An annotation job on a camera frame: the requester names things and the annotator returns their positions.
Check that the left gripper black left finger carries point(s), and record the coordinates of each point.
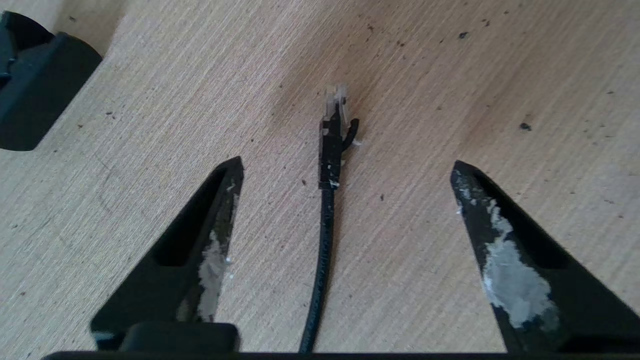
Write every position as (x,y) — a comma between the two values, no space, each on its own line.
(165,285)

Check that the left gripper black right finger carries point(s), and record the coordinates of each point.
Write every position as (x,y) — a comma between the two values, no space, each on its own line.
(540,300)

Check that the small black plastic box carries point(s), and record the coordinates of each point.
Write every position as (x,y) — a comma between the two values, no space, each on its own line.
(35,85)

